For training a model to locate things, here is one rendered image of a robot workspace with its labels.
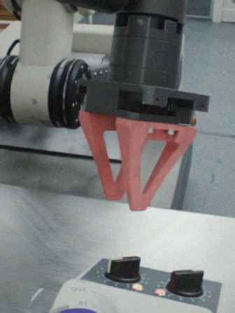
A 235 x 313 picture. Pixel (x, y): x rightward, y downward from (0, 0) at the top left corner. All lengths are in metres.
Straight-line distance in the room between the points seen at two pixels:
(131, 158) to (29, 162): 0.95
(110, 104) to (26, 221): 0.23
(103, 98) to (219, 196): 1.40
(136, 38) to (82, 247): 0.25
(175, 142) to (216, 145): 1.63
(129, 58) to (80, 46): 1.19
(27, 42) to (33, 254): 0.71
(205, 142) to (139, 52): 1.66
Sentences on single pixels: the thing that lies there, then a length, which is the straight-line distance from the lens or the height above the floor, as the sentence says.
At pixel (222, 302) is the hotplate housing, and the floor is 0.79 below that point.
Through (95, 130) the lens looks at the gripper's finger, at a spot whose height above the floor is 0.91.
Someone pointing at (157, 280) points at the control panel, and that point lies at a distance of 0.43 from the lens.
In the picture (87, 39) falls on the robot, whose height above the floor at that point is 0.55.
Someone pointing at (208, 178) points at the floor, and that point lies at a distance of 1.83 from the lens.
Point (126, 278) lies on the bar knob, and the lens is 0.42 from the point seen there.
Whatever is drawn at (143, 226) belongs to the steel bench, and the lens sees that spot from 0.55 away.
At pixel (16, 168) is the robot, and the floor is 0.37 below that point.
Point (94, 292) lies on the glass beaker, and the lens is 0.29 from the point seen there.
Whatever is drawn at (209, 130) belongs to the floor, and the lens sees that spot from 2.10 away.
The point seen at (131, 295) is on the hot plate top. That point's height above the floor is 0.84.
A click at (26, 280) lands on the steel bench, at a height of 0.75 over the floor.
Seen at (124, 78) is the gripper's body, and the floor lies 0.96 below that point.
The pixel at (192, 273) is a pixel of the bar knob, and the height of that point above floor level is 0.81.
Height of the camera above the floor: 1.13
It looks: 37 degrees down
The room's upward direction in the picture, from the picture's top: 2 degrees counter-clockwise
